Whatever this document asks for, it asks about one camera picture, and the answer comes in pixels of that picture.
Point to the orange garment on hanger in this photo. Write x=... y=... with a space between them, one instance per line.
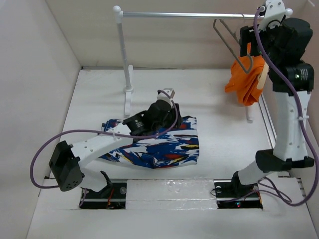
x=245 y=84

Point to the white clothes rack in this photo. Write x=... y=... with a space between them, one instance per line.
x=221 y=17

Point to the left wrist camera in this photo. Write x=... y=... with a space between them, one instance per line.
x=166 y=94

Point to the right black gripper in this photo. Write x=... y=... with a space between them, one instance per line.
x=248 y=36

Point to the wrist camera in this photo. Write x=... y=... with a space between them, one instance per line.
x=166 y=94
x=272 y=12

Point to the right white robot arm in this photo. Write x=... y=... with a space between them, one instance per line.
x=290 y=148

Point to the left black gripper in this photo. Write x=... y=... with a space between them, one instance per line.
x=169 y=125

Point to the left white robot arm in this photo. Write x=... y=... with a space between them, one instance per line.
x=69 y=161

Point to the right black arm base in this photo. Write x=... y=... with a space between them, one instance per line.
x=229 y=197

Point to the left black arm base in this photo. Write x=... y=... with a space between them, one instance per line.
x=114 y=200

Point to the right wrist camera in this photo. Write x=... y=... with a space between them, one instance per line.
x=272 y=12

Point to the blue white red patterned trousers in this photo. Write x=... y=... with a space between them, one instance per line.
x=178 y=147

